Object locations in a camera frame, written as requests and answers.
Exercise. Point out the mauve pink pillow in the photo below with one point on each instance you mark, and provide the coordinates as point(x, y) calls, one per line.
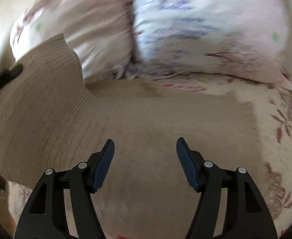
point(99, 31)

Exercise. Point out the white lavender-print pillow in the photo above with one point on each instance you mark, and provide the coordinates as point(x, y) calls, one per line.
point(251, 39)

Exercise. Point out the beige cable-knit sweater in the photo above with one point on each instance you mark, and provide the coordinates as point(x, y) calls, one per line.
point(49, 119)

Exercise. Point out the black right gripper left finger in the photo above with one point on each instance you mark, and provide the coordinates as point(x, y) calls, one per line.
point(44, 215)

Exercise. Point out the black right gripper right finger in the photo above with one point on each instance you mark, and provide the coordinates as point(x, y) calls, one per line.
point(246, 216)

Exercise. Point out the floral cream bedspread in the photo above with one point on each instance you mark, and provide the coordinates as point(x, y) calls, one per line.
point(273, 108)

